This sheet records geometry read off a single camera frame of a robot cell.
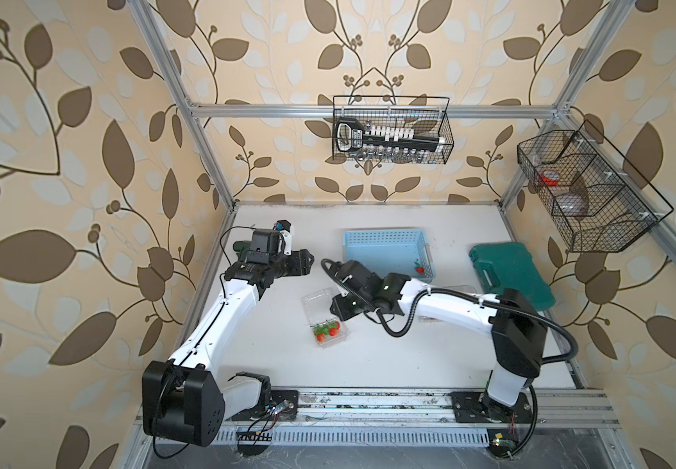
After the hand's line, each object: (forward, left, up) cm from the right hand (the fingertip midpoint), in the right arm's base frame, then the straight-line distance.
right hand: (332, 308), depth 81 cm
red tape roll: (+26, -63, +23) cm, 72 cm away
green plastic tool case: (+16, -59, -6) cm, 61 cm away
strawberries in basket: (+18, -30, -10) cm, 36 cm away
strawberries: (-3, +1, -8) cm, 9 cm away
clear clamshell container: (+10, -44, -10) cm, 46 cm away
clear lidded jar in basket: (+17, -66, +21) cm, 71 cm away
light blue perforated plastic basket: (+26, -21, -10) cm, 35 cm away
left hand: (+12, +9, +9) cm, 18 cm away
